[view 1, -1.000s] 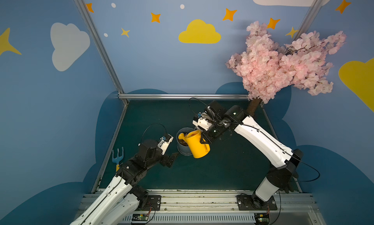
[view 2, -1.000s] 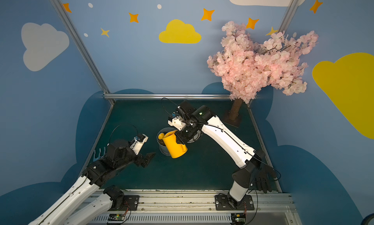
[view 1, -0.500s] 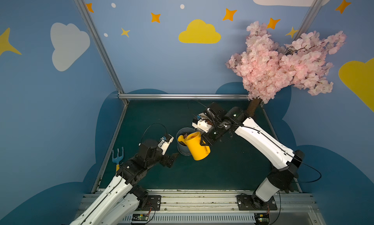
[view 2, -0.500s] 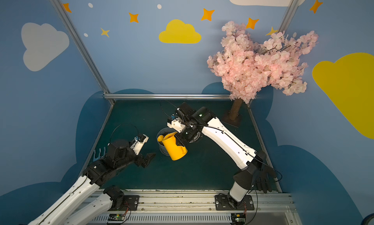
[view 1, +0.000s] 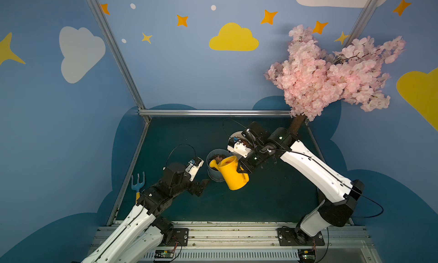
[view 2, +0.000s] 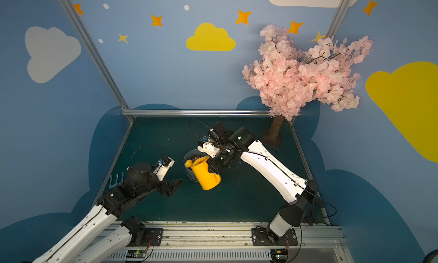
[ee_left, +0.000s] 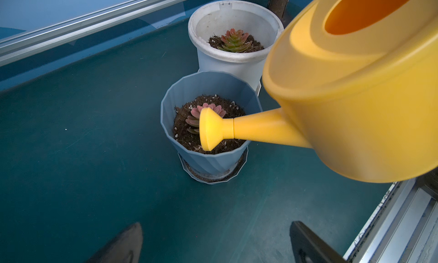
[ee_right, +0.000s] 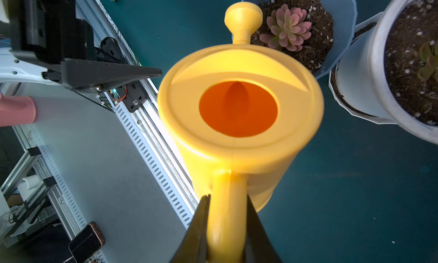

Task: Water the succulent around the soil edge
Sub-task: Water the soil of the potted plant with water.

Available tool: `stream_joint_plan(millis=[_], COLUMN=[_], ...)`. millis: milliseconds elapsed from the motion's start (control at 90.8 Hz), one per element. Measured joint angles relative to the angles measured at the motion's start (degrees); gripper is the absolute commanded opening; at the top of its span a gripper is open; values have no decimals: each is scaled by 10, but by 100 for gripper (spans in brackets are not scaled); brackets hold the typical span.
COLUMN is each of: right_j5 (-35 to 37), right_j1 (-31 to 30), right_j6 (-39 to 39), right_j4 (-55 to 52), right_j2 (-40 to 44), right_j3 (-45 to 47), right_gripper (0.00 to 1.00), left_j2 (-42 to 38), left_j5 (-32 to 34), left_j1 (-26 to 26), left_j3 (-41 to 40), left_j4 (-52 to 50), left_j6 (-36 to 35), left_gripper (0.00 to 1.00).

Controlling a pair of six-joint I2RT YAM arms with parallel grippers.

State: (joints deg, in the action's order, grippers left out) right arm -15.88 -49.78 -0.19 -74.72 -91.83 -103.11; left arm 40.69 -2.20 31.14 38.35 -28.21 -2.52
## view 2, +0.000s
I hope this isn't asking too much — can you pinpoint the yellow plastic watering can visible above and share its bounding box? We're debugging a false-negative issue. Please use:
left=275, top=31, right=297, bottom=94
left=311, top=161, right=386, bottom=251
left=185, top=156, right=222, bottom=191

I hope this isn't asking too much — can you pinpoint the grey-blue pot with succulent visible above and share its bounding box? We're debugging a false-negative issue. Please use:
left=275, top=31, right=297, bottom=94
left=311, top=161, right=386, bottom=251
left=182, top=148, right=208, bottom=183

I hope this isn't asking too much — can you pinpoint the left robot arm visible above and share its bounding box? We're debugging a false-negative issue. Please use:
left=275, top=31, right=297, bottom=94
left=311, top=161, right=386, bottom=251
left=35, top=158, right=182, bottom=263

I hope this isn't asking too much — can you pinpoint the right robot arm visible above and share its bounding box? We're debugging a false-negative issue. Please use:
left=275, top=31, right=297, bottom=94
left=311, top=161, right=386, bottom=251
left=197, top=122, right=319, bottom=237

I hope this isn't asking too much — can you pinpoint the blue garden hand fork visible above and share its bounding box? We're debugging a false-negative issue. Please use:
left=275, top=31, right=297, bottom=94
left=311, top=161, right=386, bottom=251
left=108, top=173, right=124, bottom=189

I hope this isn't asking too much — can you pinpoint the left green circuit board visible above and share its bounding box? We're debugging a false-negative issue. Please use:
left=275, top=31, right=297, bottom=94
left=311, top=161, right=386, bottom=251
left=125, top=250, right=147, bottom=261

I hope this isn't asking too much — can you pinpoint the green circuit board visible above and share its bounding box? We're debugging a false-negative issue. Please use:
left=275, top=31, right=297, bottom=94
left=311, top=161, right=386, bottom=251
left=270, top=249, right=289, bottom=263
left=125, top=250, right=147, bottom=261

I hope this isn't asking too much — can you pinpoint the pink artificial blossom tree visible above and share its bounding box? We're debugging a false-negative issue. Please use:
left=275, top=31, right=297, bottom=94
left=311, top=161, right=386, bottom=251
left=242, top=25, right=373, bottom=149

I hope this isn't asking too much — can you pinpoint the right green circuit board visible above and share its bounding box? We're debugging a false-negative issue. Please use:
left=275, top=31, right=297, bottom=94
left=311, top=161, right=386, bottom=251
left=270, top=249, right=289, bottom=263

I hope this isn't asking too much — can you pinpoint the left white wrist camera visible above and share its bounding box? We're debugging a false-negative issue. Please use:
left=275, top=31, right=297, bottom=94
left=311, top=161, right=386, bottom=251
left=153, top=157, right=175, bottom=182

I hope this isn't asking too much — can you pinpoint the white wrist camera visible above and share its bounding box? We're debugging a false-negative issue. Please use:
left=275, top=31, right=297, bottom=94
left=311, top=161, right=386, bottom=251
left=153, top=157, right=175, bottom=182
left=197, top=135, right=220, bottom=158

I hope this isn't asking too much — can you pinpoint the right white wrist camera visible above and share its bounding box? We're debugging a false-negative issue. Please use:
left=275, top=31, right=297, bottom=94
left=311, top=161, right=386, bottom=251
left=197, top=135, right=220, bottom=158

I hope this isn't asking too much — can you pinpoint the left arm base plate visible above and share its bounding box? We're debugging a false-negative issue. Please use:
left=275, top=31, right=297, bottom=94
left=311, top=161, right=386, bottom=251
left=128, top=228, right=164, bottom=247

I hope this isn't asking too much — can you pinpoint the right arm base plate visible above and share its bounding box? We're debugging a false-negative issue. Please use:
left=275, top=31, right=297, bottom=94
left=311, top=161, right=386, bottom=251
left=251, top=226, right=299, bottom=247

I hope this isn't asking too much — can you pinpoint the aluminium frame back rail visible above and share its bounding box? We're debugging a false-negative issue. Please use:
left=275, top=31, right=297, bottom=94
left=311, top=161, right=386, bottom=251
left=122, top=109, right=270, bottom=117

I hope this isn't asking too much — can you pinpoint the aluminium front rail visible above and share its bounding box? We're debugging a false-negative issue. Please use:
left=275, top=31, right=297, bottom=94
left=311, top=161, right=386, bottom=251
left=71, top=221, right=346, bottom=263

